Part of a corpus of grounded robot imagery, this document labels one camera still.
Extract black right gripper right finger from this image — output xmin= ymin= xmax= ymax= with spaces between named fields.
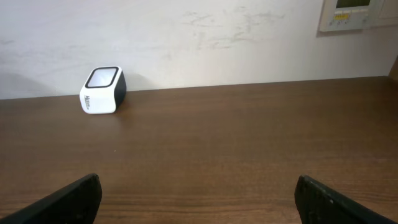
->
xmin=294 ymin=175 xmax=397 ymax=224

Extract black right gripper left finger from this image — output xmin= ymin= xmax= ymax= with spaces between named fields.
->
xmin=1 ymin=174 xmax=102 ymax=224

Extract white barcode scanner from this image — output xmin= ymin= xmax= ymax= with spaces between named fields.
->
xmin=79 ymin=66 xmax=127 ymax=114

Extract white wall control panel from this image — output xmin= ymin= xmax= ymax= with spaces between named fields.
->
xmin=318 ymin=0 xmax=397 ymax=32

